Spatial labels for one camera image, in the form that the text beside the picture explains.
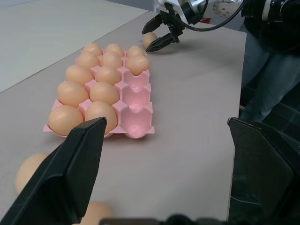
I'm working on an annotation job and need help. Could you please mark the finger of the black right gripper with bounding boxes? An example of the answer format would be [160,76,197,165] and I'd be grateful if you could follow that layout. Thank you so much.
[142,12,166,35]
[145,33,180,53]

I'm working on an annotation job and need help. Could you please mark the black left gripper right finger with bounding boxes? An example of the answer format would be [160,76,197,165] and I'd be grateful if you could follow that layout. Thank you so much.
[226,116,300,225]

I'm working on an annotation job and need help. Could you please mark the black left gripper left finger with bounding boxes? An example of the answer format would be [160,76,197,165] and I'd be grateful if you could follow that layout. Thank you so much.
[0,116,107,225]

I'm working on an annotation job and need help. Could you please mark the brown egg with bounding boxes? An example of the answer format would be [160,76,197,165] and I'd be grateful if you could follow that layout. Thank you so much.
[89,82,120,105]
[83,42,103,56]
[15,152,50,194]
[85,101,118,136]
[101,51,123,69]
[95,66,121,85]
[142,32,158,48]
[48,105,84,136]
[125,55,150,76]
[65,65,94,86]
[81,201,114,225]
[105,43,124,57]
[76,51,100,69]
[57,81,90,108]
[127,45,145,58]

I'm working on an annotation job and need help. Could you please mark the pink plastic egg tray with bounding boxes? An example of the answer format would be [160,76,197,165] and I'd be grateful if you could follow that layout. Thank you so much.
[42,46,156,138]

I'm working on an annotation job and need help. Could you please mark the person in blue jeans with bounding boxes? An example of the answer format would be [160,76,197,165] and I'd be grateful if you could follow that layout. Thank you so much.
[238,0,300,124]

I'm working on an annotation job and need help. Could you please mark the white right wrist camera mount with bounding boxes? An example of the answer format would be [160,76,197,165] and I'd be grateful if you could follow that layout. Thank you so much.
[157,0,189,24]

